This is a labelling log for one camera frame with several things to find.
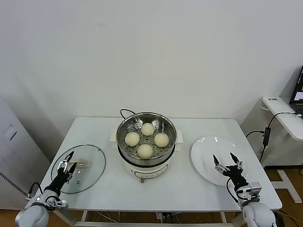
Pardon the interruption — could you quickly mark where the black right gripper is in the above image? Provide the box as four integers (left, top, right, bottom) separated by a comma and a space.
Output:
212, 152, 250, 190

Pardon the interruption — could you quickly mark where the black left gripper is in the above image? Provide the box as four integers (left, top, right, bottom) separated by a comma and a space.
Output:
45, 151, 77, 194

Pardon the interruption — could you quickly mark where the glass lid with cream handle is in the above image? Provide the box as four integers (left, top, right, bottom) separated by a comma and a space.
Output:
51, 144, 107, 194

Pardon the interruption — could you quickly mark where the white steamed baozi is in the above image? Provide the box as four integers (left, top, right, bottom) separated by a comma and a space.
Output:
141, 122, 154, 137
125, 131, 140, 147
137, 144, 153, 160
154, 132, 170, 148

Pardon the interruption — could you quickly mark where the stainless steel steamer basket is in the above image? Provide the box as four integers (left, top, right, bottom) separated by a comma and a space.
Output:
109, 113, 184, 162

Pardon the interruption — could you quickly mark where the white round plate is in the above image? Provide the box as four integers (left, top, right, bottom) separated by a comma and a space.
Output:
191, 136, 250, 187

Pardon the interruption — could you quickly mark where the black usb hub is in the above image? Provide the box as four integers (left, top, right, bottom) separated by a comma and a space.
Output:
262, 127, 271, 145

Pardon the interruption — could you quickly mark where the light grey cabinet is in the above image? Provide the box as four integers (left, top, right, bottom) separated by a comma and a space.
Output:
0, 94, 52, 211

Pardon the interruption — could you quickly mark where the cream electric cooker base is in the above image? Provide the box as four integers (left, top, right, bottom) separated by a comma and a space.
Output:
116, 141, 182, 184

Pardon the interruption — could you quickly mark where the white power strip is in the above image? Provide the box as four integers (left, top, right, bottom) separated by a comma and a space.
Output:
155, 212, 177, 222

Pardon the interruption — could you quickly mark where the black laptop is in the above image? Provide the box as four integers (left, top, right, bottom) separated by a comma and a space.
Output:
288, 64, 303, 112

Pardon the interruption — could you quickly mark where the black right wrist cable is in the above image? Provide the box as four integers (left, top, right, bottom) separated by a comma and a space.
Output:
226, 177, 244, 210

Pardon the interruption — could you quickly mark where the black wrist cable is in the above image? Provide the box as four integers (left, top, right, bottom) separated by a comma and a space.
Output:
27, 181, 45, 198
226, 177, 244, 210

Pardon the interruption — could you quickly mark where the thin black cable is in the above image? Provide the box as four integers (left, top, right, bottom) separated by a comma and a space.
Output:
245, 130, 265, 139
259, 144, 267, 163
267, 111, 303, 128

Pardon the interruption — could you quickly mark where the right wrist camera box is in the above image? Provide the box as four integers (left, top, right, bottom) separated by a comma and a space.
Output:
238, 181, 263, 201

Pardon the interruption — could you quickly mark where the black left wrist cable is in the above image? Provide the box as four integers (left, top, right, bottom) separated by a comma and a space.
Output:
27, 181, 45, 198

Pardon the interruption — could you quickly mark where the white table frame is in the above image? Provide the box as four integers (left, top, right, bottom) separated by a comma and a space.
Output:
63, 209, 261, 227

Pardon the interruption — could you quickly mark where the black cooker power cord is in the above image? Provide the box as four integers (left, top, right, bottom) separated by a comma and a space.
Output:
119, 108, 135, 121

